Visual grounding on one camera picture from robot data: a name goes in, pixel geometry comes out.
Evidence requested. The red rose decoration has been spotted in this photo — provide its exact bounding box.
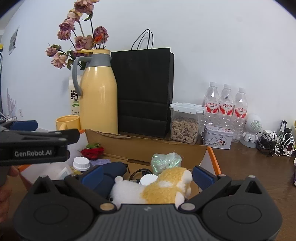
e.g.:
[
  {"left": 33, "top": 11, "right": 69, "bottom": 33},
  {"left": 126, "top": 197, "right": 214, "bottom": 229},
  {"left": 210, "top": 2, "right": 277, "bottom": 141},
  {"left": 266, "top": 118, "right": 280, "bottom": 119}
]
[{"left": 80, "top": 143, "right": 104, "bottom": 161}]

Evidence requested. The yellow white plush toy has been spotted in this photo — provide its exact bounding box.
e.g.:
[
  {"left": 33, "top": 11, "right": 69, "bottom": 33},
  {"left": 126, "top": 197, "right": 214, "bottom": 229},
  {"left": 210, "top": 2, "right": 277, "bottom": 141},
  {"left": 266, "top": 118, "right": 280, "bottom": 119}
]
[{"left": 110, "top": 167, "right": 193, "bottom": 208}]

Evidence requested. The black usb cable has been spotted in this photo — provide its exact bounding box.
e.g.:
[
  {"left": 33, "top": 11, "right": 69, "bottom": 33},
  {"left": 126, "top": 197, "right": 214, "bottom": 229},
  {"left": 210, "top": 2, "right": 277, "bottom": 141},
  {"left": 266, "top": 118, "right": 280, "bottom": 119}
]
[{"left": 128, "top": 168, "right": 154, "bottom": 182}]

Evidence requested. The person's left hand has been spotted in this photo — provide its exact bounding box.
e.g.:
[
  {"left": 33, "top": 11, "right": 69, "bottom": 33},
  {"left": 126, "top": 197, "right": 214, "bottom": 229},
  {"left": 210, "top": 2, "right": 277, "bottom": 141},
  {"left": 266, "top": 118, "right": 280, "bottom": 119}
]
[{"left": 0, "top": 180, "right": 12, "bottom": 222}]

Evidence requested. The yellow mug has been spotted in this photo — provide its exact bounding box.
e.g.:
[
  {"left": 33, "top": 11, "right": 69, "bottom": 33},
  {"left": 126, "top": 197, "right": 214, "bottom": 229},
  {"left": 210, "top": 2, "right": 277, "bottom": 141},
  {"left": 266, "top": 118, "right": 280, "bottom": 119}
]
[{"left": 56, "top": 115, "right": 81, "bottom": 131}]

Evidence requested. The purple knitted cloth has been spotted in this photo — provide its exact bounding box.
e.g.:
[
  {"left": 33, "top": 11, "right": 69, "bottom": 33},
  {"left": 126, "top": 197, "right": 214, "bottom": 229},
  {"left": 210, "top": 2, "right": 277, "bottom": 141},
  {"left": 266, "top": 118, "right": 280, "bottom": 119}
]
[{"left": 90, "top": 159, "right": 111, "bottom": 166}]

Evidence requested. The red cardboard pumpkin box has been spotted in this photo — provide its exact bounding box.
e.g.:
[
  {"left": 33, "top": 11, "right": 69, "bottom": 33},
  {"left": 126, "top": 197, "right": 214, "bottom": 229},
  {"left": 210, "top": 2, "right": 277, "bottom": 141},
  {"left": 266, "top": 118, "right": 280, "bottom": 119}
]
[{"left": 18, "top": 130, "right": 221, "bottom": 189}]

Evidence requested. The white milk carton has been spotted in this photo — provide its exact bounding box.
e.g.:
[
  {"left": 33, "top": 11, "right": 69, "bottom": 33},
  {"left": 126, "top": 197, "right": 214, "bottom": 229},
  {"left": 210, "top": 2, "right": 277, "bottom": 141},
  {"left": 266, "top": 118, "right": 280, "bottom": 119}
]
[{"left": 69, "top": 76, "right": 80, "bottom": 115}]

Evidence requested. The yellow thermos jug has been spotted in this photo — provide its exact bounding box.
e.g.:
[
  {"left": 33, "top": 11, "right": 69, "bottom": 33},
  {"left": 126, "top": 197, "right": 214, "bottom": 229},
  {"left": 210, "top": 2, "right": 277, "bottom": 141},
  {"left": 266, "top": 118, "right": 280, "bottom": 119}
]
[{"left": 72, "top": 49, "right": 118, "bottom": 135}]

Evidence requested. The white printed tin box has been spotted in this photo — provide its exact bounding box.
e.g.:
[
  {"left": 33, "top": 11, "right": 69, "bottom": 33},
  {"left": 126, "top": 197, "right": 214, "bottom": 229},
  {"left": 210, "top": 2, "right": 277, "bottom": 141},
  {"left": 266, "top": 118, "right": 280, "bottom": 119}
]
[{"left": 202, "top": 124, "right": 234, "bottom": 150}]

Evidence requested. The iridescent glitter bag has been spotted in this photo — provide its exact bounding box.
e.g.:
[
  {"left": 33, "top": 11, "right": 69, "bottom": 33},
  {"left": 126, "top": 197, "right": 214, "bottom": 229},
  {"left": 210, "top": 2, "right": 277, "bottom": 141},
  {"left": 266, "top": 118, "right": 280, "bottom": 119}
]
[{"left": 151, "top": 152, "right": 182, "bottom": 175}]

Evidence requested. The clear seed container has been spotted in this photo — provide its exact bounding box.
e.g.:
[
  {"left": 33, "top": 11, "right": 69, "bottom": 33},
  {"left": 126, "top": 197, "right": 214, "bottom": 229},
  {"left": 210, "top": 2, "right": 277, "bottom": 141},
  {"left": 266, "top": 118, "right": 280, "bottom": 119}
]
[{"left": 170, "top": 102, "right": 205, "bottom": 145}]

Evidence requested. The middle water bottle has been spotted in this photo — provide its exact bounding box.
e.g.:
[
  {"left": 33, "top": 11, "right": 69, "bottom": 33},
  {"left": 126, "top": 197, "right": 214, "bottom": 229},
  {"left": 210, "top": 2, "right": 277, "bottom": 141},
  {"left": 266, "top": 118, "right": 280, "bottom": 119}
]
[{"left": 218, "top": 84, "right": 234, "bottom": 128}]

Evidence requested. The water bottle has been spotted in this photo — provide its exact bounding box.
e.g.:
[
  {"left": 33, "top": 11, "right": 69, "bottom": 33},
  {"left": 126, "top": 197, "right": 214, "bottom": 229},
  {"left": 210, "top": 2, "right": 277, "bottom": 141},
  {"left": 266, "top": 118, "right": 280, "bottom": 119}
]
[
  {"left": 218, "top": 84, "right": 234, "bottom": 128},
  {"left": 232, "top": 87, "right": 248, "bottom": 143},
  {"left": 202, "top": 82, "right": 220, "bottom": 126}
]

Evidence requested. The small white robot toy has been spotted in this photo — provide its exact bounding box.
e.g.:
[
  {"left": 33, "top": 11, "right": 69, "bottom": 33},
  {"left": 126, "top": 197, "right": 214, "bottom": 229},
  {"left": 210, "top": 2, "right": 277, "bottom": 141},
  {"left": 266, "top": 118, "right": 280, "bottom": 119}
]
[{"left": 240, "top": 113, "right": 262, "bottom": 149}]

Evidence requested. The right water bottle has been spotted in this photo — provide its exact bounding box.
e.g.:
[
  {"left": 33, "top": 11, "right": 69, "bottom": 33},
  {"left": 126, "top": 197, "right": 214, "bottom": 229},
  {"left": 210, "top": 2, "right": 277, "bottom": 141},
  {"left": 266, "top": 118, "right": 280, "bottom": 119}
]
[{"left": 232, "top": 87, "right": 248, "bottom": 143}]

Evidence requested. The left water bottle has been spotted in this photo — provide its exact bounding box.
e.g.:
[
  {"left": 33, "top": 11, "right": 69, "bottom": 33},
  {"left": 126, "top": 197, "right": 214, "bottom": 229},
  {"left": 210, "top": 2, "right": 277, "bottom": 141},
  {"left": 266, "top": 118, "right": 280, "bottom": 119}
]
[{"left": 202, "top": 82, "right": 220, "bottom": 126}]

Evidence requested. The black paper bag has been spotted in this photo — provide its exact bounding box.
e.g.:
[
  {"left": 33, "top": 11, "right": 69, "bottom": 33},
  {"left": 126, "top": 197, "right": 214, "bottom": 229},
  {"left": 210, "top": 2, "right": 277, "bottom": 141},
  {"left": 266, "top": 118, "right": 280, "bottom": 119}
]
[{"left": 111, "top": 29, "right": 174, "bottom": 138}]

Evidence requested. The dried pink flower bouquet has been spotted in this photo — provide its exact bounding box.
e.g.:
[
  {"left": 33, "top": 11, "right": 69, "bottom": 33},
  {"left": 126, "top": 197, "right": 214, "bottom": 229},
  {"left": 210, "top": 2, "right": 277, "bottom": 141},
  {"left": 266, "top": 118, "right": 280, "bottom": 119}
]
[{"left": 46, "top": 0, "right": 109, "bottom": 70}]

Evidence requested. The tangle of chargers and cables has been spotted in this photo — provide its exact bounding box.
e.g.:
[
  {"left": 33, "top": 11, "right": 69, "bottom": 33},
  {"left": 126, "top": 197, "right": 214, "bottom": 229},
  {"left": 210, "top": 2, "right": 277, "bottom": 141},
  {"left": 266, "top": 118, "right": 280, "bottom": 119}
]
[{"left": 256, "top": 119, "right": 296, "bottom": 158}]

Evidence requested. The wall paper notice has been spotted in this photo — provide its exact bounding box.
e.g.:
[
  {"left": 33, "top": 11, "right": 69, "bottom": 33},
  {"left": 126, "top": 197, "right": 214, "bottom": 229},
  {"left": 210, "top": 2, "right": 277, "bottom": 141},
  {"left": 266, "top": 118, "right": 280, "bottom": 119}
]
[{"left": 9, "top": 28, "right": 19, "bottom": 55}]

